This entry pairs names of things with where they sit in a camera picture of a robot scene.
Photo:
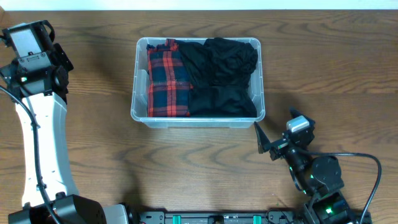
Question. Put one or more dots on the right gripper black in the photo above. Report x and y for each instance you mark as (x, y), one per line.
(281, 147)

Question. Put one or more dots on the large black cloth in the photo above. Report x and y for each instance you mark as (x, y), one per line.
(220, 71)

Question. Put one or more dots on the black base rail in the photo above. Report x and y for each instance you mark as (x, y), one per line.
(122, 213)

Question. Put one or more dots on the clear plastic storage container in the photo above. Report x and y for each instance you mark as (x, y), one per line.
(141, 86)

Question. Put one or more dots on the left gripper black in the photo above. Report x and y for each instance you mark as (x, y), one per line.
(60, 60)

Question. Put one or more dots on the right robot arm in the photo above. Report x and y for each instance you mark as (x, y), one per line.
(318, 177)

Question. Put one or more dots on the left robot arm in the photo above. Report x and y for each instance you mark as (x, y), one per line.
(36, 81)

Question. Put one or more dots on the red plaid cloth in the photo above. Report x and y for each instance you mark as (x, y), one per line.
(168, 91)

